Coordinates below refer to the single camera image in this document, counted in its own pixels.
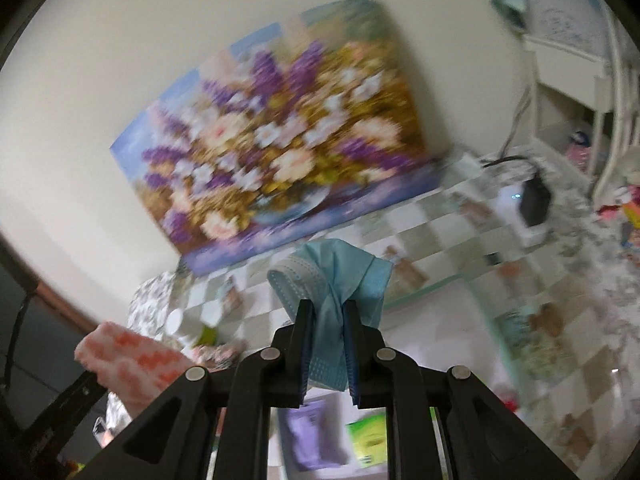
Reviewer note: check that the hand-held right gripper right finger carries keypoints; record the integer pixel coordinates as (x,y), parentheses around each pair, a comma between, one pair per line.
(352,360)

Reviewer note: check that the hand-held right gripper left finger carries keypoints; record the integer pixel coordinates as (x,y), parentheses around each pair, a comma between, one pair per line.
(303,370)

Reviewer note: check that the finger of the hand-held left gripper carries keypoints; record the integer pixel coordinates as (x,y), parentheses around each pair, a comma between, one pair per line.
(70,405)

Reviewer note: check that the pink white checked towel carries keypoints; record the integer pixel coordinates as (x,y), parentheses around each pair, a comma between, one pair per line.
(135,360)

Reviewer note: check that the pink floral scrunchie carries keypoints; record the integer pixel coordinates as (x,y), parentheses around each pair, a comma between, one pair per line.
(217,355)

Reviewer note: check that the blue face mask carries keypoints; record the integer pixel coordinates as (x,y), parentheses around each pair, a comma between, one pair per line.
(340,270)

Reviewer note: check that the purple packet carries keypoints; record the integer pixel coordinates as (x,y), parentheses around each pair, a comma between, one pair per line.
(312,435)

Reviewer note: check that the green tissue pack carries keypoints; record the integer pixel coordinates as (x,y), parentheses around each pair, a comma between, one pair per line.
(367,437)

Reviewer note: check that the white bottle green label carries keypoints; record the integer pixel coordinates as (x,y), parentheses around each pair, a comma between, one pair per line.
(175,321)

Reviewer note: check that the red fluffy scrunchie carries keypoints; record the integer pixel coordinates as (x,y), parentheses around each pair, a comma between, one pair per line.
(507,397)

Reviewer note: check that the white power strip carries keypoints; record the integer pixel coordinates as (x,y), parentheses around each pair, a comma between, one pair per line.
(532,235)

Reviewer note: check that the flower painting canvas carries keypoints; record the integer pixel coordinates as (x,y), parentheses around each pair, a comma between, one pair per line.
(280,140)

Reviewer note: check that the black power adapter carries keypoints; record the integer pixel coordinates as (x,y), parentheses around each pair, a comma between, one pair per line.
(535,202)

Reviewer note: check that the pile of colourful toys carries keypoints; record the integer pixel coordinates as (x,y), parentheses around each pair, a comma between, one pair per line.
(622,210)

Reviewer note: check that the brown wooden door frame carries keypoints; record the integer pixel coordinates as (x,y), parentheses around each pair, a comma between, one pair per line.
(45,292)

